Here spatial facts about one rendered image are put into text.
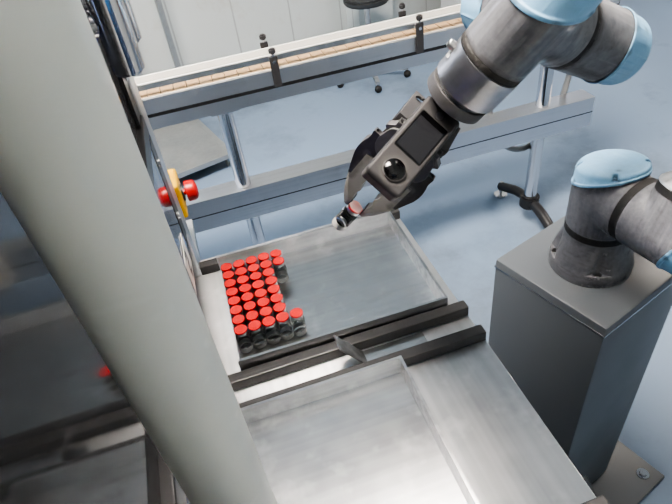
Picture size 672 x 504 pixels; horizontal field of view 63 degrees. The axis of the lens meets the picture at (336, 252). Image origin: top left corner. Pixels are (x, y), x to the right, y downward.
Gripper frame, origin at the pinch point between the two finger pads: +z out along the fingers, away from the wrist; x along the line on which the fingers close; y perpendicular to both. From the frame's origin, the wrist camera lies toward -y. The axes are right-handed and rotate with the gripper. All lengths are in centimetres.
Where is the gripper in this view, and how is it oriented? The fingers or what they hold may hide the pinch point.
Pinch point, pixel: (356, 206)
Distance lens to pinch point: 71.2
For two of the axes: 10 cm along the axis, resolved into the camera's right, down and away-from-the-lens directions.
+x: -7.7, -6.3, -0.9
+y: 4.0, -6.0, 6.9
